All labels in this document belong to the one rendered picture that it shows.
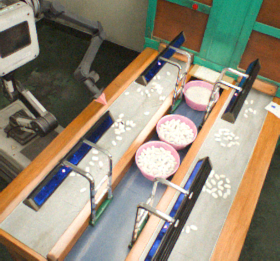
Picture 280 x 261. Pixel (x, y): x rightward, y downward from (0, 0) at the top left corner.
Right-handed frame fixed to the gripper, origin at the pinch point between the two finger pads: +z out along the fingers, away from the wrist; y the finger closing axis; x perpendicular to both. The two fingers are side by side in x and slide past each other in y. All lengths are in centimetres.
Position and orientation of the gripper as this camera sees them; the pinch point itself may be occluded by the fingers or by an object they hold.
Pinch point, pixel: (105, 103)
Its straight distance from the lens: 211.8
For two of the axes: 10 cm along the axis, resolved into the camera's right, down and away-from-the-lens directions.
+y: 4.8, -6.1, 6.3
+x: -6.2, 2.7, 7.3
